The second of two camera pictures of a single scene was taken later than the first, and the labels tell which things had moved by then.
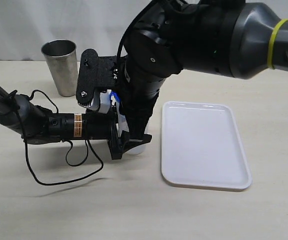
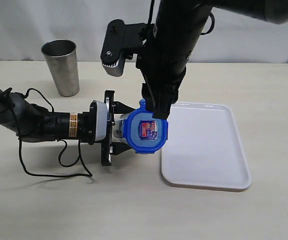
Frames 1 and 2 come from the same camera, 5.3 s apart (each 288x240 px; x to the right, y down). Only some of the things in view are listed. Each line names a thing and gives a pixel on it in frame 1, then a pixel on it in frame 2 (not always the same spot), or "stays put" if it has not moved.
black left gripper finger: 127,144 → 116,148
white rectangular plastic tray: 202,145 stays put
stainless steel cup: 61,56 stays put
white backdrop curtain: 15,30 stays put
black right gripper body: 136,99 → 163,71
